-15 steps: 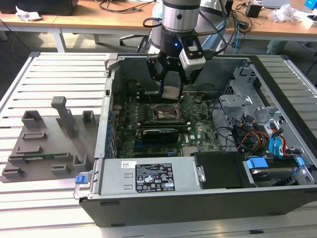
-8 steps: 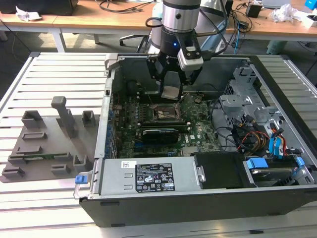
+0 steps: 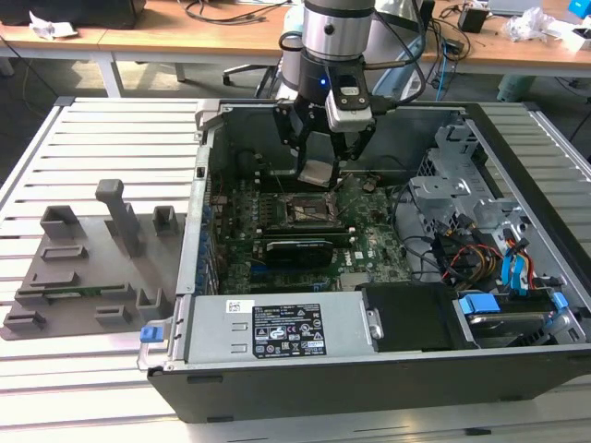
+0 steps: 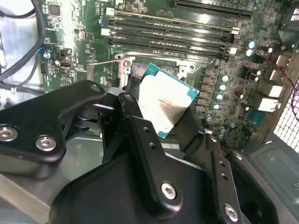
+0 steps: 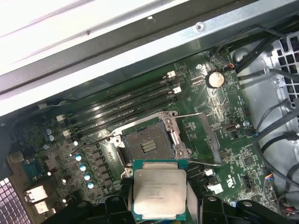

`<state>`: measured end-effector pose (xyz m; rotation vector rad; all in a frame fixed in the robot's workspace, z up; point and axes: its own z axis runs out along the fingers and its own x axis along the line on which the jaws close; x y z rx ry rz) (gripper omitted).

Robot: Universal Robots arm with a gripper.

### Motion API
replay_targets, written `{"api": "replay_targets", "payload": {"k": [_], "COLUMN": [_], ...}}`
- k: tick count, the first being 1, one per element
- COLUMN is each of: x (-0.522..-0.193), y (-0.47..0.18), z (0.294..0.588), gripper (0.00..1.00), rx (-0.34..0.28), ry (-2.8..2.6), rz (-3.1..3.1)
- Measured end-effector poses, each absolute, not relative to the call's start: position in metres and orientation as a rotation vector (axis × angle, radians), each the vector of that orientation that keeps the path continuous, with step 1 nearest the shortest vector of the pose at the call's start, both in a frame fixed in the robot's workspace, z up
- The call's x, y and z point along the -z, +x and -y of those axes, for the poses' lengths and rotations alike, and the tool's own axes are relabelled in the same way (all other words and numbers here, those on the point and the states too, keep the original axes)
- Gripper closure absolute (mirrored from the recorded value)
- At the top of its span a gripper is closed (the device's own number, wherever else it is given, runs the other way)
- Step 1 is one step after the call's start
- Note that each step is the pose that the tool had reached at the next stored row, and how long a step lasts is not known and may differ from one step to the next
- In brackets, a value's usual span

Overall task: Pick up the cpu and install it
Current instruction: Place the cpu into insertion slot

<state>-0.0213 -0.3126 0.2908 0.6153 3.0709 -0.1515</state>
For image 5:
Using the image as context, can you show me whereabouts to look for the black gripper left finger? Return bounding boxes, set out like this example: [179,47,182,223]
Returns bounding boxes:
[44,178,134,224]

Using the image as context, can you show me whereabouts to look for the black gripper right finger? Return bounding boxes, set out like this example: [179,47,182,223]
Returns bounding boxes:
[186,186,281,224]

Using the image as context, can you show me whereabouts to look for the silver CPU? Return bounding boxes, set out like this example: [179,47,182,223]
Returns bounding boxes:
[132,159,188,221]

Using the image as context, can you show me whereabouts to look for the wire locking lever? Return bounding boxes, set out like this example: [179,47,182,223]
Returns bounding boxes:
[70,138,113,156]

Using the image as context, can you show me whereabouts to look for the metal socket cover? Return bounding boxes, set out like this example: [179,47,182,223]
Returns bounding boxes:
[171,112,222,167]

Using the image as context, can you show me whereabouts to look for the CPU socket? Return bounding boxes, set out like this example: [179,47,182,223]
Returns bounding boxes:
[106,111,191,180]

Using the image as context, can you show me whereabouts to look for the RAM slot white clips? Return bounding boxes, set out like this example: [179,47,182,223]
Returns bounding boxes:
[200,183,223,199]
[62,85,183,138]
[57,70,177,122]
[188,167,214,185]

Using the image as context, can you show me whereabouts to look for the RAM slot black clips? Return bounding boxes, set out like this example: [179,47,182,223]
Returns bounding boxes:
[67,79,178,129]
[72,94,180,140]
[188,175,212,187]
[186,162,206,175]

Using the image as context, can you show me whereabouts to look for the green motherboard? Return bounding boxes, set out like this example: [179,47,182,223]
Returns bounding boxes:
[4,44,281,224]

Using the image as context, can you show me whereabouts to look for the black PC case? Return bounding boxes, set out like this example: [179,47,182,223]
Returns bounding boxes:
[0,0,299,224]

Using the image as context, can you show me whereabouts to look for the coin cell battery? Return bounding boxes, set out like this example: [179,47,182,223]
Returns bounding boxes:
[206,70,225,89]

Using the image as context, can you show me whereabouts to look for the thick black cable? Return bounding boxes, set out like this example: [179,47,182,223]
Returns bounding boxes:
[235,43,276,75]

